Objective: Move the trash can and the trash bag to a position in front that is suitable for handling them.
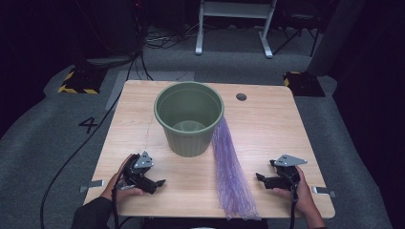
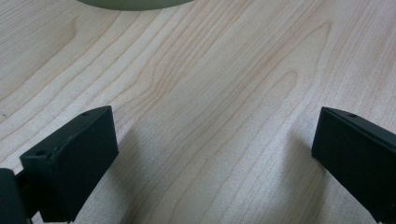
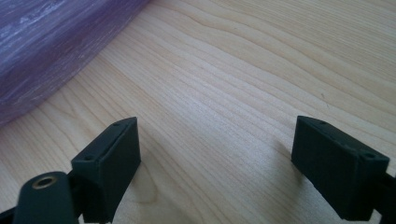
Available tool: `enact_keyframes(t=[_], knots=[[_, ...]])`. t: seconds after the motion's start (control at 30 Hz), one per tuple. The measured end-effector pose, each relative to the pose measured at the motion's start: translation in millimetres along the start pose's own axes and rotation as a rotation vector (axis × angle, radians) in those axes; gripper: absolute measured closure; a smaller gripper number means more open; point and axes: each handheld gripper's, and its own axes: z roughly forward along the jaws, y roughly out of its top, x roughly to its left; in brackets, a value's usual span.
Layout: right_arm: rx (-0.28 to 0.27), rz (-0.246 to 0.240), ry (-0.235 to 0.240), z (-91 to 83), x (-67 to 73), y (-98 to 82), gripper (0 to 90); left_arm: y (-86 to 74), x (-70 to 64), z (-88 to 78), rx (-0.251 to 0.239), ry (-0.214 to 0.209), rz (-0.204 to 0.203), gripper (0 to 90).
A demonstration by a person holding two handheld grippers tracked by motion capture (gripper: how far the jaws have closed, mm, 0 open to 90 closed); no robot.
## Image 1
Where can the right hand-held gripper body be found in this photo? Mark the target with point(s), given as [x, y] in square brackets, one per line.
[286, 175]

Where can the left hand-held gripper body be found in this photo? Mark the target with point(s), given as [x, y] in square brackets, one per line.
[138, 173]

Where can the purple plastic bag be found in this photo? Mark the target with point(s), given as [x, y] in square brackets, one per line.
[230, 178]

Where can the green plastic bin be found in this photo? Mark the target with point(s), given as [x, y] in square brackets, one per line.
[187, 140]

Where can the person's right hand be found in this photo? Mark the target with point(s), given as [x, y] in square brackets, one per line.
[302, 194]

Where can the person's left hand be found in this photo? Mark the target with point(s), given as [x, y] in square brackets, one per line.
[115, 187]

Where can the black yellow striped stand base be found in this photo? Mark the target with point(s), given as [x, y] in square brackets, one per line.
[304, 86]
[82, 82]

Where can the grey stand foot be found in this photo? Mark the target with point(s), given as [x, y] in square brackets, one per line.
[108, 61]

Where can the grey column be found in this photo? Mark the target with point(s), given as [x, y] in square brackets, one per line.
[337, 35]

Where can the black folding chair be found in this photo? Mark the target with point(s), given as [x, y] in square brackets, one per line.
[299, 22]

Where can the metal table bracket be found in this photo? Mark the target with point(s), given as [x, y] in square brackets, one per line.
[92, 184]
[323, 191]

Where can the white desk frame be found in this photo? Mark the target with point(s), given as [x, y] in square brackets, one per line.
[235, 9]

